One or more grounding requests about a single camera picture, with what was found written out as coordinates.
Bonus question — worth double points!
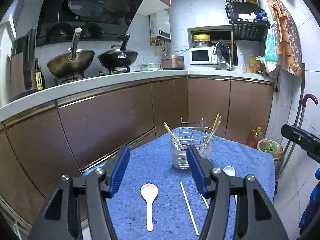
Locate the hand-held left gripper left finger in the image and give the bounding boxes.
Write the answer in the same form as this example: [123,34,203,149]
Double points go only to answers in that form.
[29,144,131,240]

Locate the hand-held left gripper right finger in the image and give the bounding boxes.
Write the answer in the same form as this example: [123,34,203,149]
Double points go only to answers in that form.
[186,144,292,240]

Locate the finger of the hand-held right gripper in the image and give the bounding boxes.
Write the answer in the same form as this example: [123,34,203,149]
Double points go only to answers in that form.
[281,124,320,160]

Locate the clear utensil holder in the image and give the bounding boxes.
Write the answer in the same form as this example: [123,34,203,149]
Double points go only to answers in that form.
[171,117,214,169]

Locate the person's right hand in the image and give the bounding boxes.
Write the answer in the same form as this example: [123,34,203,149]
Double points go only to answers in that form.
[299,167,320,227]

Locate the woven waste basket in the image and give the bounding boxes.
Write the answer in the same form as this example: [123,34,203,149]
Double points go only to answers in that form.
[257,139,284,161]

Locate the blue towel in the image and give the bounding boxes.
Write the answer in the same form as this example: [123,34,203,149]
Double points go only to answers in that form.
[82,127,275,240]

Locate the cooking oil bottle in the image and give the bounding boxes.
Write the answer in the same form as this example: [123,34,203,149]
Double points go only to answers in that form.
[247,127,264,149]

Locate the brown lower cabinets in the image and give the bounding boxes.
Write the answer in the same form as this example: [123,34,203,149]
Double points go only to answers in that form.
[0,76,274,230]

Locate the white plastic bag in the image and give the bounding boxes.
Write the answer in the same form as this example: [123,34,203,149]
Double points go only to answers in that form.
[255,56,279,78]

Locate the yellow dish soap bottle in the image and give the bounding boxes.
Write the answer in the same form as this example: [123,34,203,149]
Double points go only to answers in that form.
[249,54,261,74]

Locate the light blue plastic bag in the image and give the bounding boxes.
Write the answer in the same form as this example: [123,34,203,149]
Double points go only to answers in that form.
[264,29,279,62]

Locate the floral apron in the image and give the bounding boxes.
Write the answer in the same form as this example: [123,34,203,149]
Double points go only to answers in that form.
[265,0,303,77]

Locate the steel faucet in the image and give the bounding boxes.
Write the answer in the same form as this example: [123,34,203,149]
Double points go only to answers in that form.
[212,39,233,71]

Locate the black gas stove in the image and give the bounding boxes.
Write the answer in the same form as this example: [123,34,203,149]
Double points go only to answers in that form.
[54,65,130,85]

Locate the steel basin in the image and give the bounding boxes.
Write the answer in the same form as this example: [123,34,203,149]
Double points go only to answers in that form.
[139,63,162,71]

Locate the black wok with lid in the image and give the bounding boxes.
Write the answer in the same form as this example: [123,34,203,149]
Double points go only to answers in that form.
[97,34,139,69]

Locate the brown rice cooker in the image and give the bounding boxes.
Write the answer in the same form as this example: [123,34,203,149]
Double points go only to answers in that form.
[161,54,185,70]

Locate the bronze wok with lid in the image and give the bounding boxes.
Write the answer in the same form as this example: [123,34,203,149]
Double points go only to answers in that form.
[47,27,95,78]

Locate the white microwave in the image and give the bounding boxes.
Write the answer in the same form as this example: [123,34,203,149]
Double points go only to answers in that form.
[189,47,218,65]

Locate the dark olive oil bottle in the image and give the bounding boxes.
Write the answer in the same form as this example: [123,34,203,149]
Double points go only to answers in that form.
[34,58,46,91]

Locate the white cloth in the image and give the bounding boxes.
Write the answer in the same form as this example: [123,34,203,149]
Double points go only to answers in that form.
[237,12,257,22]

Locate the glass bowl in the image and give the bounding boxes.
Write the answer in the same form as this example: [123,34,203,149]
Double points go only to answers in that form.
[192,40,212,48]

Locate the brown electric kettle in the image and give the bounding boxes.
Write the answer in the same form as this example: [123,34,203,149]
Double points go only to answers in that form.
[10,28,38,98]

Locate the white water heater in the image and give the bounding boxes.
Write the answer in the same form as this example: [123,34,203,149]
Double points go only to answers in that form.
[149,9,172,43]

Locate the white countertop appliance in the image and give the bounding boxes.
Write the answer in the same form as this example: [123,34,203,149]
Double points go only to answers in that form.
[0,15,17,107]

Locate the black range hood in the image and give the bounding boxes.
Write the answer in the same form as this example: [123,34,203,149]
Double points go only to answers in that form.
[36,0,147,47]

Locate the red-handled umbrella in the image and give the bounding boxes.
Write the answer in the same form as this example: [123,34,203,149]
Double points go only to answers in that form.
[275,94,319,178]

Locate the black wall rack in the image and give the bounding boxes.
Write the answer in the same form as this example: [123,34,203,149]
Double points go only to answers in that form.
[222,0,271,40]

